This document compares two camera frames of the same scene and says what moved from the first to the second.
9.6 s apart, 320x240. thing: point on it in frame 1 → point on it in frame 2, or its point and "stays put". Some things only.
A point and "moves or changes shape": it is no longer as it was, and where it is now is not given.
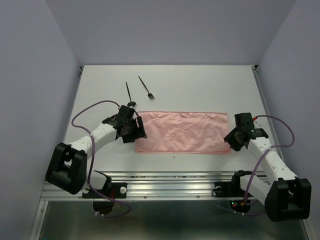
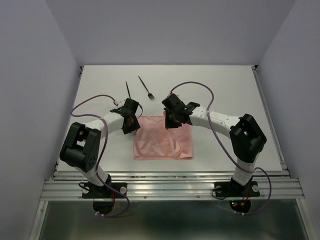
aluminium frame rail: (148, 185) stays put
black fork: (149, 94) stays put
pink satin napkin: (184, 132) moves or changes shape
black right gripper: (229, 138) → (169, 124)
